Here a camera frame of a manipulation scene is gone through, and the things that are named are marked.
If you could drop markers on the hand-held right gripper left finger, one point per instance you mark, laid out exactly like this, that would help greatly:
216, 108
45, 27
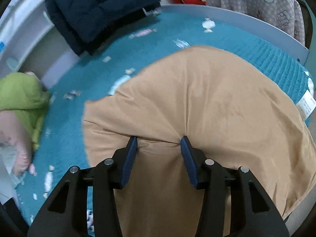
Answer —
128, 161

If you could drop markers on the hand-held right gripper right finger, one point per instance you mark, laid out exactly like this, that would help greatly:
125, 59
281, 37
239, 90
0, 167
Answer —
188, 161

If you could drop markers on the tan button jacket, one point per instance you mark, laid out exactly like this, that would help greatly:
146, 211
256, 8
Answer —
197, 98

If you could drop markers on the teal quilted bed mat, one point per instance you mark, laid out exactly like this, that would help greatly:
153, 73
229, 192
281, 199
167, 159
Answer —
81, 79

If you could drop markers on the pink quilt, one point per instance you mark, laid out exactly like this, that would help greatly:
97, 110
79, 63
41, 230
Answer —
12, 133

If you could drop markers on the white pillow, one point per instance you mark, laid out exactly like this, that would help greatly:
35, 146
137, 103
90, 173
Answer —
6, 160

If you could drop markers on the green quilt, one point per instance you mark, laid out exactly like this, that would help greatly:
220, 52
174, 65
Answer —
19, 91

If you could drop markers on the yellow and navy puffer jacket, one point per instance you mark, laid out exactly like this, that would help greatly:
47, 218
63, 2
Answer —
98, 5

